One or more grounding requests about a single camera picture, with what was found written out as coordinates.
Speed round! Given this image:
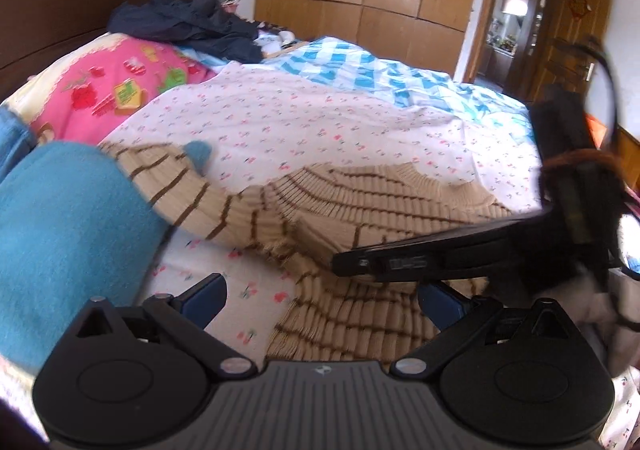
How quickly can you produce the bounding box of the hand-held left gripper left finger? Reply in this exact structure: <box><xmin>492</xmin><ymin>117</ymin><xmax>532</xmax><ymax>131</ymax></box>
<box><xmin>69</xmin><ymin>273</ymin><xmax>259</xmax><ymax>379</ymax></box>

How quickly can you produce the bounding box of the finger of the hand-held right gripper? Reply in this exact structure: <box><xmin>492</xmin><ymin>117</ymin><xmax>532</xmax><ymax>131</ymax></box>
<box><xmin>331</xmin><ymin>216</ymin><xmax>551</xmax><ymax>284</ymax></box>

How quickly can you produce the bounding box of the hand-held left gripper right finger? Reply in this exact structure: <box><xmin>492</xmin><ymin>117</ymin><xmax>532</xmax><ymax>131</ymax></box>
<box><xmin>389</xmin><ymin>281</ymin><xmax>577</xmax><ymax>379</ymax></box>

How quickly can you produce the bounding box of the beige striped knit sweater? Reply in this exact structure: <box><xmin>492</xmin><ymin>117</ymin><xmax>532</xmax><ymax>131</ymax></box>
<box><xmin>97</xmin><ymin>140</ymin><xmax>516</xmax><ymax>362</ymax></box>

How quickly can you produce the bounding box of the person's right forearm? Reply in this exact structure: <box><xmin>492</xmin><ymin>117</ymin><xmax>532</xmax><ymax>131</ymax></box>
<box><xmin>572</xmin><ymin>215</ymin><xmax>640</xmax><ymax>371</ymax></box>

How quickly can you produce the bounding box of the dark navy clothes pile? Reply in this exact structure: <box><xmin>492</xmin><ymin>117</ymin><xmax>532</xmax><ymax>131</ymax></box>
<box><xmin>107</xmin><ymin>0</ymin><xmax>265</xmax><ymax>64</ymax></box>

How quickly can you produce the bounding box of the brown fuzzy band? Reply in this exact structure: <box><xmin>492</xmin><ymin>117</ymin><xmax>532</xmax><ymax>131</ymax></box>
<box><xmin>539</xmin><ymin>150</ymin><xmax>628</xmax><ymax>203</ymax></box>

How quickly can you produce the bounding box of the wooden door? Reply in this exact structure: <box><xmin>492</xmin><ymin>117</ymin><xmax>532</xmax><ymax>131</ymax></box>
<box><xmin>532</xmin><ymin>0</ymin><xmax>617</xmax><ymax>104</ymax></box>

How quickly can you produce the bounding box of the blue fleece blanket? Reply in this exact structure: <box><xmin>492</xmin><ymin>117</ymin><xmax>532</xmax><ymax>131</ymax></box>
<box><xmin>0</xmin><ymin>139</ymin><xmax>213</xmax><ymax>373</ymax></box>

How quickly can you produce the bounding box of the cherry print quilt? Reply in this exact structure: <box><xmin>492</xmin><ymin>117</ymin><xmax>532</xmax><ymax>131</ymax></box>
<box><xmin>97</xmin><ymin>64</ymin><xmax>546</xmax><ymax>361</ymax></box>

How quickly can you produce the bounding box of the blue checked bed sheet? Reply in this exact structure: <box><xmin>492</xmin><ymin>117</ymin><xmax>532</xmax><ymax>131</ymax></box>
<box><xmin>180</xmin><ymin>35</ymin><xmax>533</xmax><ymax>143</ymax></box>

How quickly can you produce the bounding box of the pink printed blanket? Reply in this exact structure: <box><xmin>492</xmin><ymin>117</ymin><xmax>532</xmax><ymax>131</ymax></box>
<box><xmin>0</xmin><ymin>33</ymin><xmax>218</xmax><ymax>143</ymax></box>

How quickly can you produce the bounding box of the blue denim cloth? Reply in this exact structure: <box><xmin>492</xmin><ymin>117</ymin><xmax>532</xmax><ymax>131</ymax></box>
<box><xmin>0</xmin><ymin>105</ymin><xmax>38</xmax><ymax>181</ymax></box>

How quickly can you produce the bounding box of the black cable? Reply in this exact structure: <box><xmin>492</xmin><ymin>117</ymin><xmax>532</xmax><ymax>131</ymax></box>
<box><xmin>562</xmin><ymin>41</ymin><xmax>623</xmax><ymax>153</ymax></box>

